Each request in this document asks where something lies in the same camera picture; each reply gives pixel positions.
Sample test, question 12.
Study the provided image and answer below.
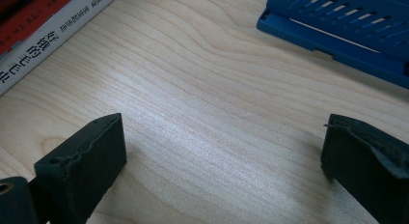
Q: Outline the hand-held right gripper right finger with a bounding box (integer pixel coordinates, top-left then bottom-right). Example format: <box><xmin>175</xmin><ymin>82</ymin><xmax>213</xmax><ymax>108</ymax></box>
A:
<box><xmin>320</xmin><ymin>113</ymin><xmax>409</xmax><ymax>224</ymax></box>

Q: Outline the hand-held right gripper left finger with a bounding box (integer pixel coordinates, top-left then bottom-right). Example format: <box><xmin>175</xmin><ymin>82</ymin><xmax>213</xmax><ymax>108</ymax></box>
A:
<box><xmin>33</xmin><ymin>112</ymin><xmax>128</xmax><ymax>224</ymax></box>

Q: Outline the white book with green leaf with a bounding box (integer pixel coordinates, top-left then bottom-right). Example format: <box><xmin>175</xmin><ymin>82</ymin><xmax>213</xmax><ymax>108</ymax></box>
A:
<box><xmin>0</xmin><ymin>0</ymin><xmax>121</xmax><ymax>97</ymax></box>

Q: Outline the blue plastic file rack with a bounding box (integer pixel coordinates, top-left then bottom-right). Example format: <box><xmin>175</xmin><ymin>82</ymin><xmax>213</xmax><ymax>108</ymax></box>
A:
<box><xmin>256</xmin><ymin>0</ymin><xmax>409</xmax><ymax>90</ymax></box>

